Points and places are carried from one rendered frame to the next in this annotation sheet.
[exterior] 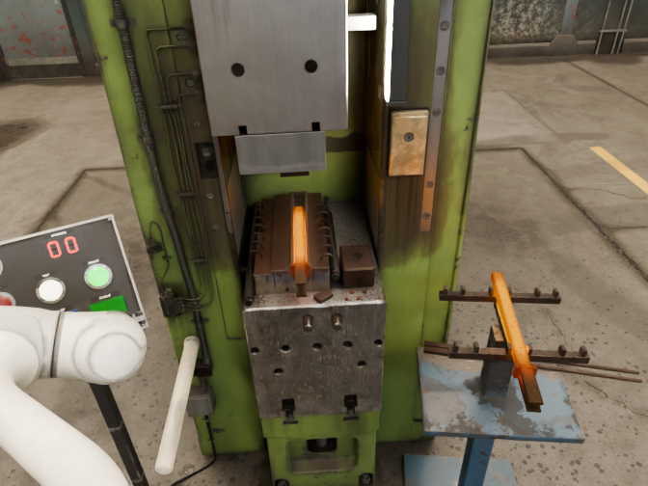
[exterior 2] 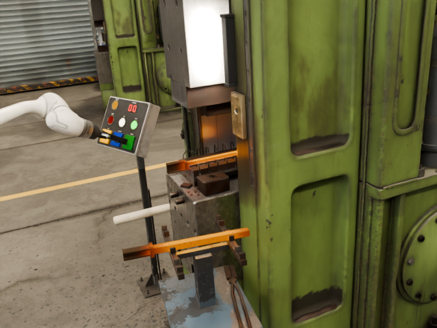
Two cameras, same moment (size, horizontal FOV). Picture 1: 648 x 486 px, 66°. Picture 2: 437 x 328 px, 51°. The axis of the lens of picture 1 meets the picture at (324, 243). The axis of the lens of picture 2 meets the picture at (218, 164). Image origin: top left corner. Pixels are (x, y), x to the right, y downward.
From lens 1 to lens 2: 1.87 m
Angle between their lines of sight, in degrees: 62
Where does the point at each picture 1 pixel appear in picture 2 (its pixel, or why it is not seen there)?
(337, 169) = not seen: hidden behind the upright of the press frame
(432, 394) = (187, 278)
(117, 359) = (49, 119)
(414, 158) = (238, 125)
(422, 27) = (240, 42)
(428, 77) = (244, 74)
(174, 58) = not seen: hidden behind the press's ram
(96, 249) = (139, 114)
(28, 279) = (120, 114)
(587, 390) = not seen: outside the picture
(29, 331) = (49, 103)
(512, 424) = (176, 314)
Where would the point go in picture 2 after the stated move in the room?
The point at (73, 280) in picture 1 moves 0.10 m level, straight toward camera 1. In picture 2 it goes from (128, 122) to (114, 127)
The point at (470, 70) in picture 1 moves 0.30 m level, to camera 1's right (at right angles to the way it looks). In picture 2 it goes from (259, 75) to (306, 90)
